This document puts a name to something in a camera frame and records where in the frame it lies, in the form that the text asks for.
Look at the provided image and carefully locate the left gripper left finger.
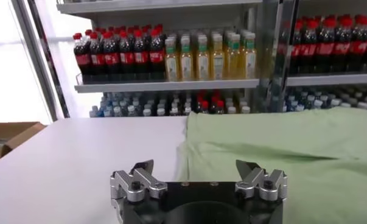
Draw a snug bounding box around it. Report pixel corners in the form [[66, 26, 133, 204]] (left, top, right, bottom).
[[110, 159, 168, 203]]

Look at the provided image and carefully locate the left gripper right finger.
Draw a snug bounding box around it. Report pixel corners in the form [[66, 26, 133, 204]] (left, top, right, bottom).
[[235, 160, 288, 201]]

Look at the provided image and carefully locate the green polo shirt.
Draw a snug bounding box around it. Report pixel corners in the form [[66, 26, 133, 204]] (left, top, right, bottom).
[[173, 106, 367, 224]]

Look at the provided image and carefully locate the white shelf rack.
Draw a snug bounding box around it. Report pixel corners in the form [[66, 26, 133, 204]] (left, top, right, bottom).
[[57, 0, 275, 118], [274, 0, 367, 113]]

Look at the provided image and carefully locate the brown cardboard box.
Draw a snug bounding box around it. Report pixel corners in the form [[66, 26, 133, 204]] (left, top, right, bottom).
[[0, 121, 47, 167]]

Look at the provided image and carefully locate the black diagonal frame pole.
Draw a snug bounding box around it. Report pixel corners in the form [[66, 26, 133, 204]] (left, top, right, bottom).
[[27, 0, 71, 119]]

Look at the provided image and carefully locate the grey diagonal frame pole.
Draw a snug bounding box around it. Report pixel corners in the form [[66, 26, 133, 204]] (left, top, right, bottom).
[[10, 0, 64, 122]]

